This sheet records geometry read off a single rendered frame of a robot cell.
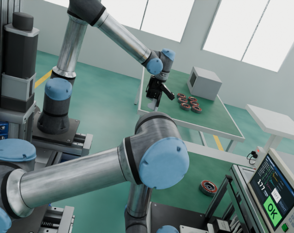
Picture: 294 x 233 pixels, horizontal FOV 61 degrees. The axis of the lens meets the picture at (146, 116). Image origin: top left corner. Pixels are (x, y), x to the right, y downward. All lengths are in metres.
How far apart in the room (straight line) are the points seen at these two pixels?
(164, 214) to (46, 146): 0.68
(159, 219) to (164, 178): 0.81
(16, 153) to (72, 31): 0.67
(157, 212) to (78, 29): 0.97
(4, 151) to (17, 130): 0.24
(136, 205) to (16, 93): 0.55
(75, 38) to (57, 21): 4.40
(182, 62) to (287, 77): 2.32
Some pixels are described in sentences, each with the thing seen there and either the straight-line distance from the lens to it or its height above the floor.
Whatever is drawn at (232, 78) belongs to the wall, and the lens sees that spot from 5.82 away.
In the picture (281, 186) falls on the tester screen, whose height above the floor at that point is 1.26.
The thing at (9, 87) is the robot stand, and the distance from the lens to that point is 0.96.
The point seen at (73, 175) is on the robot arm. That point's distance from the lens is 0.60.
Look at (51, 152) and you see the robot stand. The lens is 1.30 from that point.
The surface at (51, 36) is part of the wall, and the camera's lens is 5.73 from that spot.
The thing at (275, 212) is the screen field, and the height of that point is 1.18.
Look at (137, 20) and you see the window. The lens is 5.31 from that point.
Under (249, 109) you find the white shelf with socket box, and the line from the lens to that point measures 2.00.
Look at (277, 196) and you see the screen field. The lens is 1.08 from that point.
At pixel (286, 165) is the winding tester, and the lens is 1.11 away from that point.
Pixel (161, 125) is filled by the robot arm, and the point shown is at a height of 1.47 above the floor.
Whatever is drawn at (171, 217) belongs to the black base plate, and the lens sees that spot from 1.40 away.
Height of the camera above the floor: 1.74
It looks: 26 degrees down
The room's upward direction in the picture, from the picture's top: 18 degrees clockwise
